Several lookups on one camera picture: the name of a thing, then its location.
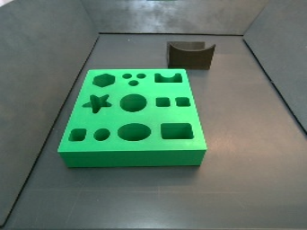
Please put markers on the dark arch block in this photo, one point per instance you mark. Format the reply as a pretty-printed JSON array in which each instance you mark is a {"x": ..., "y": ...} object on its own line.
[{"x": 189, "y": 54}]

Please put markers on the green shape sorter block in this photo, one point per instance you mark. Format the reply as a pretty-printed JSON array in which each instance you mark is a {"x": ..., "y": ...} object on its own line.
[{"x": 133, "y": 119}]

